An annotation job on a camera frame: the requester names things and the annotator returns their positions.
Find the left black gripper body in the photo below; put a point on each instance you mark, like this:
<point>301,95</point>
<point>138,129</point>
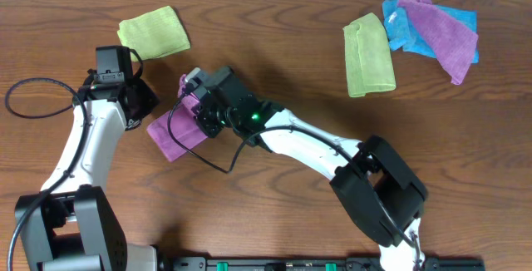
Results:
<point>139,97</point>

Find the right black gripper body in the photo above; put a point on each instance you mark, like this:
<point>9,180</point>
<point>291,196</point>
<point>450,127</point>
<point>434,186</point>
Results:
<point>204,110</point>

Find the purple cloth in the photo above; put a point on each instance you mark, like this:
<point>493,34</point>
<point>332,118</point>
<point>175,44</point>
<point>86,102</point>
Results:
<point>183,127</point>
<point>453,43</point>

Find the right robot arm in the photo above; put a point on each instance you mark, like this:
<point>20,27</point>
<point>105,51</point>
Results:
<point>381,194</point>

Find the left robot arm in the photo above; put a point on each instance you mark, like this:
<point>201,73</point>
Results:
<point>69,224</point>

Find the folded green cloth left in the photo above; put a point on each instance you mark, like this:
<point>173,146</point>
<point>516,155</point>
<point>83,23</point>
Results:
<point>155,34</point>

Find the green cloth right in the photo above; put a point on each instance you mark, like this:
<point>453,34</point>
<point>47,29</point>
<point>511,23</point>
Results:
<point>368,57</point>

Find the blue cloth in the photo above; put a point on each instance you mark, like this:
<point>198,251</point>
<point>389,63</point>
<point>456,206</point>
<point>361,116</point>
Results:
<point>402,34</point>

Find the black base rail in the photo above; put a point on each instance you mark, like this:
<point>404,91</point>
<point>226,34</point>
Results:
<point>350,264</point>

